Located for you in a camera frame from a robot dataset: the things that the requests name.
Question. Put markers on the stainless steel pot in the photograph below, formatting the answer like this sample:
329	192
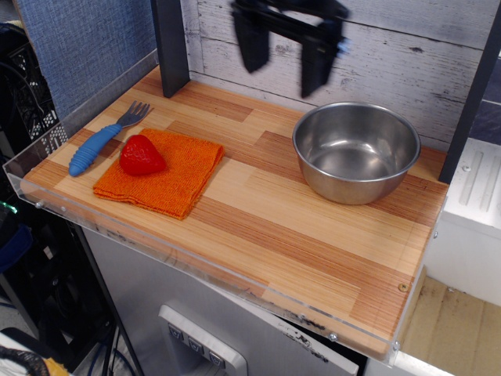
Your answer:
355	153

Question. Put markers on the clear acrylic guard rail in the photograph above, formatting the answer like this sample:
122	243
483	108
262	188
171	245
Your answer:
188	250

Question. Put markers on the silver toy fridge cabinet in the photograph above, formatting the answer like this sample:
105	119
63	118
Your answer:
139	286

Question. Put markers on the blue handled fork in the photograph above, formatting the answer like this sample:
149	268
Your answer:
90	149

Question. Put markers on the orange folded cloth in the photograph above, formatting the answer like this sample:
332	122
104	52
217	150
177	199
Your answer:
190	162

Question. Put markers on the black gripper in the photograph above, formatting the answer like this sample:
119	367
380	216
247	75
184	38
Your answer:
316	25

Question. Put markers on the red toy strawberry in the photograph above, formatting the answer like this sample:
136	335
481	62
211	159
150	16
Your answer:
140	157

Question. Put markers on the white toy sink unit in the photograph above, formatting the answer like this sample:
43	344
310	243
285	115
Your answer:
464	249

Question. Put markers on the dark grey left post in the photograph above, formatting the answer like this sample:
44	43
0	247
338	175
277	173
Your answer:
171	45

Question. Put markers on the dark grey right post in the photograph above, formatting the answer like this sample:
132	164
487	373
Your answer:
477	90

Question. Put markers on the dark grey post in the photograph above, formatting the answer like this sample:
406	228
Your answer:
477	90
171	45

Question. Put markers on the grey dispenser panel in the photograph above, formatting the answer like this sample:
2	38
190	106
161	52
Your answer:
206	354

